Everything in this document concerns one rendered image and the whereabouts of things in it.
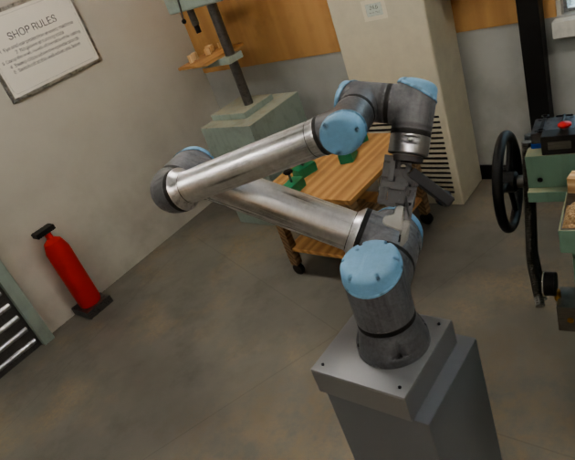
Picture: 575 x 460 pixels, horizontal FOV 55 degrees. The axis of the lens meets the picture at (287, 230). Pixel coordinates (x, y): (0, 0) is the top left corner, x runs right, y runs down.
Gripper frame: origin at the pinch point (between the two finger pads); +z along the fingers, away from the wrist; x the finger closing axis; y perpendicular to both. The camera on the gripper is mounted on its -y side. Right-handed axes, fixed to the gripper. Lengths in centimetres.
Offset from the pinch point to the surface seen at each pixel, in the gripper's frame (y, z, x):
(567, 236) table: -33.1, -7.2, 2.9
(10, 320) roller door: 202, 85, -149
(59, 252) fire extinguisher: 183, 44, -161
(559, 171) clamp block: -34.4, -22.4, -14.9
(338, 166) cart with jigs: 31, -24, -146
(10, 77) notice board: 216, -50, -148
